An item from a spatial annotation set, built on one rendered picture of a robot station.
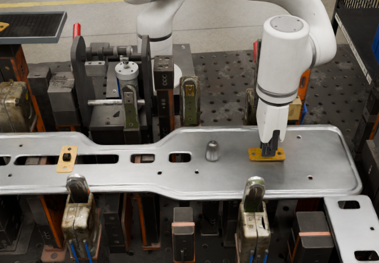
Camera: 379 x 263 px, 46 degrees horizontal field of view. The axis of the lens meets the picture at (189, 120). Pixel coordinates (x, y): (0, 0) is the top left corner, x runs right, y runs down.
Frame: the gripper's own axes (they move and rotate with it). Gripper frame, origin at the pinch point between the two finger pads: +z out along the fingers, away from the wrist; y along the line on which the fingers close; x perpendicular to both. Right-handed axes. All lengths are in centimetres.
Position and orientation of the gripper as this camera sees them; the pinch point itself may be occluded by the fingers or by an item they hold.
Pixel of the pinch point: (268, 145)
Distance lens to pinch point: 104.2
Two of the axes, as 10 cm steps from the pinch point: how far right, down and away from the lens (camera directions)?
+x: 10.0, -0.2, 0.1
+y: 0.2, 6.7, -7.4
